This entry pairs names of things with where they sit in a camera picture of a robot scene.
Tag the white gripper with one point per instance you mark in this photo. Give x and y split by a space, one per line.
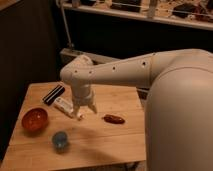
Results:
82 95

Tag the white bottle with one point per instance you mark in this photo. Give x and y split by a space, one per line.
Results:
66 107

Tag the black striped rectangular block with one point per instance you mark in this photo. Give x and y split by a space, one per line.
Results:
53 94

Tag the red bowl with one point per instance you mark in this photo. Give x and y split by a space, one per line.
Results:
35 120

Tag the blue glass cup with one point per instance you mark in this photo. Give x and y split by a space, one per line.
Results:
60 140

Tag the wooden table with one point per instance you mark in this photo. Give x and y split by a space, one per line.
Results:
91 141

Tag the dark red oblong object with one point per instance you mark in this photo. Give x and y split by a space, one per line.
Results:
113 119

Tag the white shelf rail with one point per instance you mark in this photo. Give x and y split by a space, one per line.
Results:
145 13

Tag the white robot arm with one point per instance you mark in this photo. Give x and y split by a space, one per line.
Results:
179 105

